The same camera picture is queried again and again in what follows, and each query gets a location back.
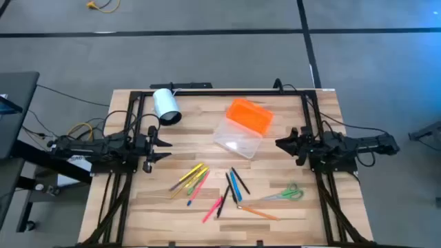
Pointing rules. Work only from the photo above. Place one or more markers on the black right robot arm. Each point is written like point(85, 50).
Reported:
point(361, 144)

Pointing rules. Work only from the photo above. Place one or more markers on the laptop with blue screen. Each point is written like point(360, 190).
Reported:
point(8, 106)

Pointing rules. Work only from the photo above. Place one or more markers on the orange pencil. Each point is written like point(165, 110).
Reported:
point(258, 213)

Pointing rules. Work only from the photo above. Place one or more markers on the black bar at table edge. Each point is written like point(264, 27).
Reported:
point(186, 85)

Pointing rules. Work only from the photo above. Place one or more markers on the white paper sheet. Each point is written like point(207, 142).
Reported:
point(81, 163)

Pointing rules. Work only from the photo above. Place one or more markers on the pink pencil with blue cap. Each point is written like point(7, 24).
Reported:
point(200, 186)

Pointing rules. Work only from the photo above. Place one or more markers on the black floor stand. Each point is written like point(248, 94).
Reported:
point(430, 131)

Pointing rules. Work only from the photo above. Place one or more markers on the pink highlighter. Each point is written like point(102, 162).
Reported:
point(213, 209)

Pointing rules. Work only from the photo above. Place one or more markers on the green marker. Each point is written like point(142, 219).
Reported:
point(195, 186)

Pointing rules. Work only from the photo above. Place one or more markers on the clear box with orange lid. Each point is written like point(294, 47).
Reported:
point(249, 115)

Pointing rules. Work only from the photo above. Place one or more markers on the yellow pencil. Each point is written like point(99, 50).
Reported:
point(189, 175)

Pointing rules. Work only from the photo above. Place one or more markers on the dark grey desk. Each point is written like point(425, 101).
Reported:
point(17, 103)

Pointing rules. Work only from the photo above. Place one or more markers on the blue pen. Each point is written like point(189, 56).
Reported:
point(236, 186)

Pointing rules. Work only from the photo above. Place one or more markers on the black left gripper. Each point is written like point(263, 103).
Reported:
point(142, 149)

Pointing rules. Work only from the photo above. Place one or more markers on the black metal table frame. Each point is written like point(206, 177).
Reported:
point(224, 93)

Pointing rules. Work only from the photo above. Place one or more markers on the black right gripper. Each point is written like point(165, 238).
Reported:
point(305, 146)

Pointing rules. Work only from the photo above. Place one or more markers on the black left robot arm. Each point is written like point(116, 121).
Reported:
point(86, 148)

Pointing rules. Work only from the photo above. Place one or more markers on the black pen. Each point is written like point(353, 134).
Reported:
point(231, 188)
point(223, 202)
point(241, 180)

